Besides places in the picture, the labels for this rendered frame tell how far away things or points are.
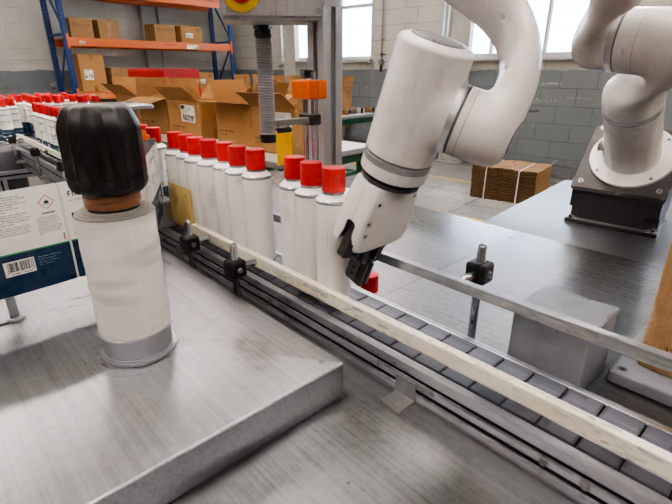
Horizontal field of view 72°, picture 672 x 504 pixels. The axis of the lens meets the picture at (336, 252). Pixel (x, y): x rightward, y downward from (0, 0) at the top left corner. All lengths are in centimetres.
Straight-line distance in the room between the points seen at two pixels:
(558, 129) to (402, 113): 578
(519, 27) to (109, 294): 52
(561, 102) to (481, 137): 575
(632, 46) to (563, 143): 521
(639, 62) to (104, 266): 96
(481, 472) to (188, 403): 31
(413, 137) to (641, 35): 64
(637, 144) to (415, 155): 81
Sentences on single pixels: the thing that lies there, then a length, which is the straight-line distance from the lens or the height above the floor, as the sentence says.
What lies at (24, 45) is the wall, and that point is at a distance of 842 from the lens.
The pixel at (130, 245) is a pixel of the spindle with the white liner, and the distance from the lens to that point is 55.
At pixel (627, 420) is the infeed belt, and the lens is 58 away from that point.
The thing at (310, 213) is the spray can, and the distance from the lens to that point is 68.
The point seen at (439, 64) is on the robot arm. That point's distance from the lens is 50.
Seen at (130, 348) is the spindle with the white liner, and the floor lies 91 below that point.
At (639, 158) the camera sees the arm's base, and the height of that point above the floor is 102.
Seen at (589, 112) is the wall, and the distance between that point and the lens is 618.
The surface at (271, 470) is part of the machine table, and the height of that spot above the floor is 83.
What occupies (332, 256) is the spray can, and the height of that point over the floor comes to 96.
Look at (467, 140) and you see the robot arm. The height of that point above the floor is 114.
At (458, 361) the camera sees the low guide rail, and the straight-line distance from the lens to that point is 54.
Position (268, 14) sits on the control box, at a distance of 85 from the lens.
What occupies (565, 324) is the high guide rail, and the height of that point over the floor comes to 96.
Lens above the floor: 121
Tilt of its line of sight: 22 degrees down
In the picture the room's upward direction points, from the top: straight up
